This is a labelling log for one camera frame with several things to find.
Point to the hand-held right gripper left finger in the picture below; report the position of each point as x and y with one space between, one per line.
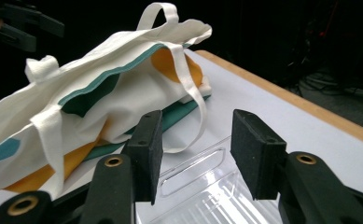
143 155

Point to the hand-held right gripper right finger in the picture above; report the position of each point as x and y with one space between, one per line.
257 155

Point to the white tote bag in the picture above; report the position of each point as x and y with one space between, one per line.
114 102

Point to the clear plastic tray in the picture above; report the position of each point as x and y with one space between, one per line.
201 193

